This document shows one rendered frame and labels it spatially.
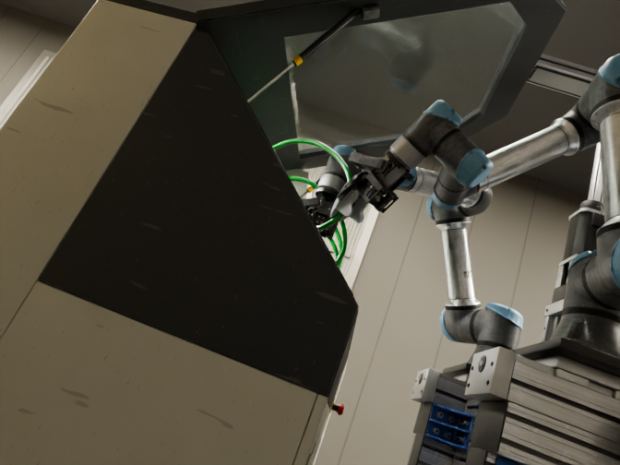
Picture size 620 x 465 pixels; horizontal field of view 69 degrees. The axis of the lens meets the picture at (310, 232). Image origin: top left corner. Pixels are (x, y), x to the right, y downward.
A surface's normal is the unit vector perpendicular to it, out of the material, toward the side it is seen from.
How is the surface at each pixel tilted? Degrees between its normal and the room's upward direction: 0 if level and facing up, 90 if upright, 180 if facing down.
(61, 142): 90
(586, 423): 90
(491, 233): 90
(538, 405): 90
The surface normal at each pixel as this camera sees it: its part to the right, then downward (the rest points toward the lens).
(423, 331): 0.02, -0.37
